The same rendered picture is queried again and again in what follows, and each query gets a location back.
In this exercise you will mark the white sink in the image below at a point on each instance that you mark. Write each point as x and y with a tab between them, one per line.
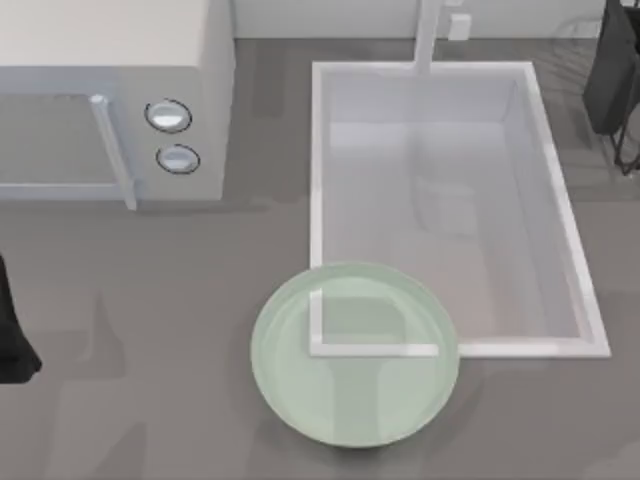
450	200

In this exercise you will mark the pale green glass plate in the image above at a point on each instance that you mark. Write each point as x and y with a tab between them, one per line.
350	395

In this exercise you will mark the small microwave knob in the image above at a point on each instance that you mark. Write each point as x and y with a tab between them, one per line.
178	159

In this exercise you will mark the large microwave knob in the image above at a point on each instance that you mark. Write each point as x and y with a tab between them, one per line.
168	116

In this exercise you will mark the pale microwave oven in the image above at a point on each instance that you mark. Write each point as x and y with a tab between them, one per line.
210	40

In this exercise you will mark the tall white tap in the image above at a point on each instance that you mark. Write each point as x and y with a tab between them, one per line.
426	35

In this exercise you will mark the white wall socket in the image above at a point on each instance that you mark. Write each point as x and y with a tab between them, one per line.
459	26

